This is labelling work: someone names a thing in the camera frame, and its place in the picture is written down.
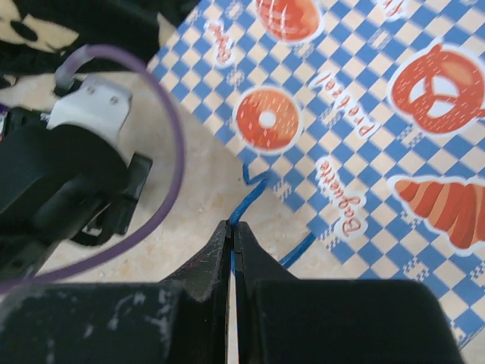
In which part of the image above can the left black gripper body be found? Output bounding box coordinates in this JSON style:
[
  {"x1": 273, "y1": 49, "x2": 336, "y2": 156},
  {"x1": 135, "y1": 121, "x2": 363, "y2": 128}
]
[{"x1": 1, "y1": 108, "x2": 152, "y2": 281}]

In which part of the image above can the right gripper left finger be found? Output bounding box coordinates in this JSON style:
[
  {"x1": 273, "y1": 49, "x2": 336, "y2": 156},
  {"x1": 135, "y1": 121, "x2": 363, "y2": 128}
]
[{"x1": 1, "y1": 221, "x2": 231, "y2": 363}]

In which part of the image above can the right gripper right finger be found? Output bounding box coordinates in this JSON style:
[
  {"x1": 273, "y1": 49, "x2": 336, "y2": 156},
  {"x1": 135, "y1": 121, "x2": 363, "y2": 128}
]
[{"x1": 233, "y1": 222, "x2": 462, "y2": 363}]

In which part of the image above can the blue checkered paper bag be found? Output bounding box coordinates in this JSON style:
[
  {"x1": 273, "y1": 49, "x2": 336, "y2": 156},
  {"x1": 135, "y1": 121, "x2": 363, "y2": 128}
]
[{"x1": 149, "y1": 1, "x2": 484, "y2": 346}]

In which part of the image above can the black pillow with beige flowers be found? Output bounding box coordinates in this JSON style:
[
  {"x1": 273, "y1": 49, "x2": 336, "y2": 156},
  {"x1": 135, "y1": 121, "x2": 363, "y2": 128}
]
[{"x1": 1, "y1": 0, "x2": 198, "y2": 88}]

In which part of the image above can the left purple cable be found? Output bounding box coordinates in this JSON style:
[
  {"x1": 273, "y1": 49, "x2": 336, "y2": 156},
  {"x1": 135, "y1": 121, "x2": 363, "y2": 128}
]
[{"x1": 0, "y1": 44, "x2": 187, "y2": 295}]

